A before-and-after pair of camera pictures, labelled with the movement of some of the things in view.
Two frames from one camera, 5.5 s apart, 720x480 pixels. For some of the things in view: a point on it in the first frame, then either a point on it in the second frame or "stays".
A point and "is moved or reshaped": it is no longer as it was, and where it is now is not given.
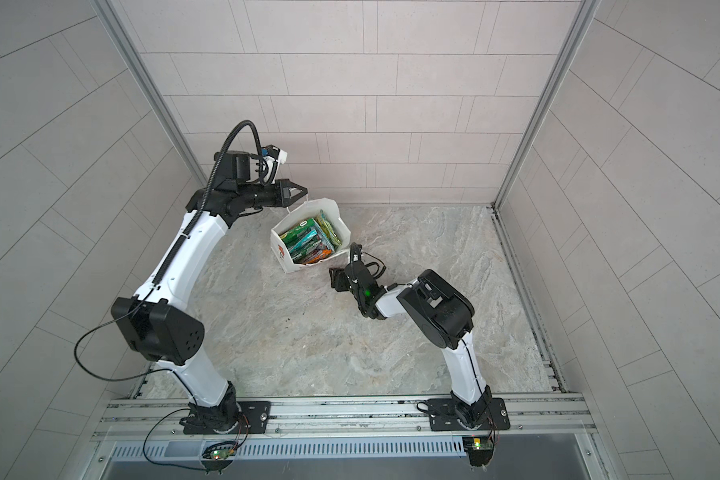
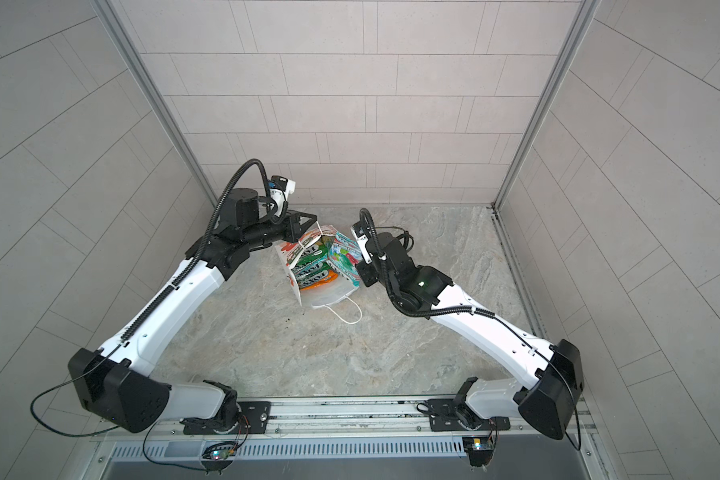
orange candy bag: [324, 254] → [332, 276]
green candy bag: [299, 252] → [309, 272]
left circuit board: [220, 450] stays
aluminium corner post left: [149, 82] stays
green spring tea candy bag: [296, 231] is moved or reshaped
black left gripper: [284, 195] → [300, 224]
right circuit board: [479, 450] stays
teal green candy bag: [303, 241] → [309, 265]
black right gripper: [354, 268] → [368, 270]
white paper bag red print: [313, 234] → [290, 250]
